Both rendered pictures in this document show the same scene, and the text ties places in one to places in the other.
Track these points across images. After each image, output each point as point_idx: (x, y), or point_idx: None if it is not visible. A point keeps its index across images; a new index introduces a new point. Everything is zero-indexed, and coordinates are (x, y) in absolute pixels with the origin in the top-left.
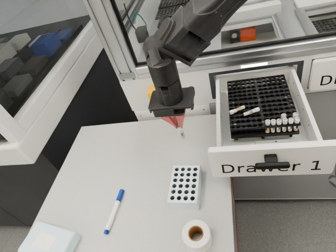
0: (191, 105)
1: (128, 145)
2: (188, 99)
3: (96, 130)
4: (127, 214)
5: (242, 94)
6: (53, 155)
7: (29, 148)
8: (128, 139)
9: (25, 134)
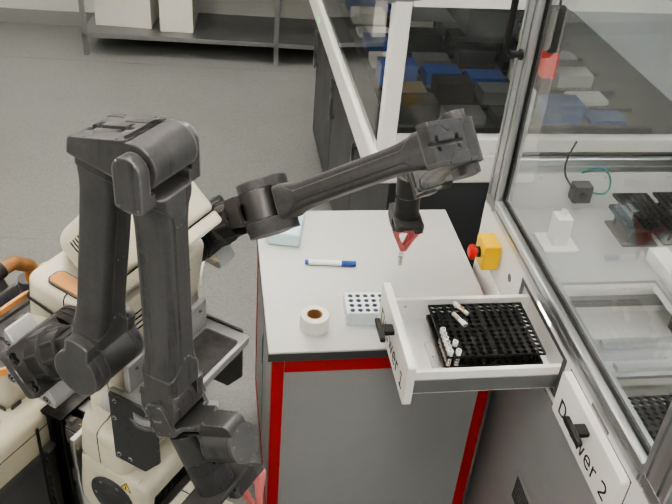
0: (397, 226)
1: (422, 258)
2: (405, 224)
3: (441, 224)
4: (329, 274)
5: (493, 315)
6: None
7: None
8: (433, 256)
9: None
